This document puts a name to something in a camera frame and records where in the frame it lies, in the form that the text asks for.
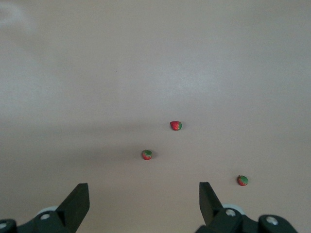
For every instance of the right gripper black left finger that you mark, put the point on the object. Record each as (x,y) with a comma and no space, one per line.
(73,208)

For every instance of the small red toy strawberry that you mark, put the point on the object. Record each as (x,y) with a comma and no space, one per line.
(146,155)
(175,126)
(242,180)

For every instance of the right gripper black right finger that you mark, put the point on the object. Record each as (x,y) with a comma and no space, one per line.
(210,206)

